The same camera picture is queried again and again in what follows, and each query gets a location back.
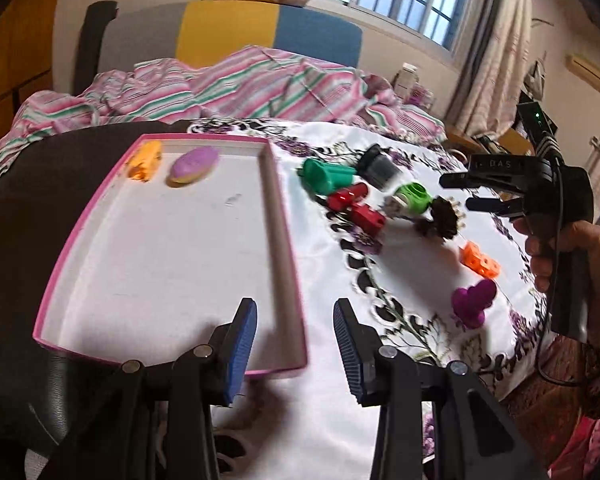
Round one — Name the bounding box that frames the wall air conditioner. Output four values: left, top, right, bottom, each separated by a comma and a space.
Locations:
565, 54, 600, 93

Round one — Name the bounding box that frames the pink striped blanket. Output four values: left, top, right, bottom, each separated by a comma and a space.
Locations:
0, 45, 448, 186

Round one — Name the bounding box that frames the pink-rimmed white box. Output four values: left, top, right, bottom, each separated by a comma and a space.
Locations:
32, 132, 310, 378

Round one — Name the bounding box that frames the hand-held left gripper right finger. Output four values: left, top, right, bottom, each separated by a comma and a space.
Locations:
333, 298, 551, 480

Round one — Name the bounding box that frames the grey yellow blue headboard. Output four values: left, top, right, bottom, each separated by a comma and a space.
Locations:
75, 0, 363, 96

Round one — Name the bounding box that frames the yellow plastic toy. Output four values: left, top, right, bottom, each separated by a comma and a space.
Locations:
126, 140, 163, 182

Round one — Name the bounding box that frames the pink cloth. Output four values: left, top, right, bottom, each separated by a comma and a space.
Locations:
550, 417, 600, 480

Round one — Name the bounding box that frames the grey patterned curtain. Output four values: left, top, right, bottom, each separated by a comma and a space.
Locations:
445, 0, 533, 136

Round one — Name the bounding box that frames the brown gear toy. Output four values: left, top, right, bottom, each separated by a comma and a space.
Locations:
414, 196, 468, 242

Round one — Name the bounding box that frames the purple oval toy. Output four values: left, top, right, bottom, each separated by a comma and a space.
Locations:
166, 146, 220, 188

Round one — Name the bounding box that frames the white floral tablecloth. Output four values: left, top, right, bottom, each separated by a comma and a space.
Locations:
187, 117, 551, 480

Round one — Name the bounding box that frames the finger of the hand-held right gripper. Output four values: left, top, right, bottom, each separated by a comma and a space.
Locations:
466, 197, 527, 217
439, 172, 512, 192

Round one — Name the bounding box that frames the dark green plastic toy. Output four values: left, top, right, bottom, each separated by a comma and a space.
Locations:
300, 157, 356, 197

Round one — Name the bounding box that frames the light green plastic toy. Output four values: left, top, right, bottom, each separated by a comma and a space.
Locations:
384, 183, 433, 218

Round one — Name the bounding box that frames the orange cube block toy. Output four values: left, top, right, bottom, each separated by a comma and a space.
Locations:
459, 241, 502, 280

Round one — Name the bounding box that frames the purple plastic toy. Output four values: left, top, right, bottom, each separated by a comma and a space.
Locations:
451, 278, 498, 330

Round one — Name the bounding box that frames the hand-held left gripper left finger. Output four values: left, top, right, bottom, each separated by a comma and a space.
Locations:
35, 298, 258, 480

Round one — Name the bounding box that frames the orange wooden wardrobe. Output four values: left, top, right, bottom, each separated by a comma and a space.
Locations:
0, 0, 68, 156

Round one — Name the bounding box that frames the person's right hand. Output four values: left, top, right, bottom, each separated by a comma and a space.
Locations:
512, 212, 600, 346

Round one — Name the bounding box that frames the black and grey cylinder toy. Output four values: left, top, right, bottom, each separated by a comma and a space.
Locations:
355, 144, 400, 190

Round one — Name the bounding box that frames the red plastic toy block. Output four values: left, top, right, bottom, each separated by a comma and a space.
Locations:
328, 183, 368, 211
350, 203, 387, 236

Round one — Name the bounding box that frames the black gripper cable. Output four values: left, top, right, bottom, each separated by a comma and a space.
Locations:
535, 157, 588, 388

